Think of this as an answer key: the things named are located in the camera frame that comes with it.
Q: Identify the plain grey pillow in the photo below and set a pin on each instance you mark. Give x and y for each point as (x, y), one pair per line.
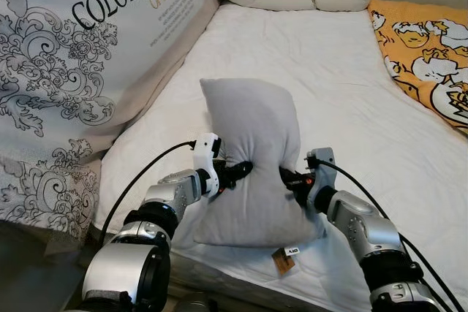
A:
(252, 129)

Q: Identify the large grey floral printed cushion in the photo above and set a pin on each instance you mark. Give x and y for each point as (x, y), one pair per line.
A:
(73, 71)

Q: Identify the orange cartoon print blanket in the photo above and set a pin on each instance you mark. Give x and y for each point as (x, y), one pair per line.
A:
(424, 42)

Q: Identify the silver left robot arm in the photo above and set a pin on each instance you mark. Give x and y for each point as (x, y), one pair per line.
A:
(131, 268)

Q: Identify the brown label tag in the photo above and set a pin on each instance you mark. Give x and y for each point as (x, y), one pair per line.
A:
(281, 262)

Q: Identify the white quilted mattress pad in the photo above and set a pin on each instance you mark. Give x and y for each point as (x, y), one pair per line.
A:
(344, 107)

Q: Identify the grey quilted mattress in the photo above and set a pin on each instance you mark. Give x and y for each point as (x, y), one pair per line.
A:
(219, 286)

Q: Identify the grey robot foot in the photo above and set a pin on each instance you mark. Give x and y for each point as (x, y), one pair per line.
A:
(191, 305)

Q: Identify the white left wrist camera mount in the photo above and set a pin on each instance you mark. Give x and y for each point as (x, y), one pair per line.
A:
(207, 153)

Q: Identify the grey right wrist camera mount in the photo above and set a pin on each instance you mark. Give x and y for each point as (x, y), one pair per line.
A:
(324, 162)

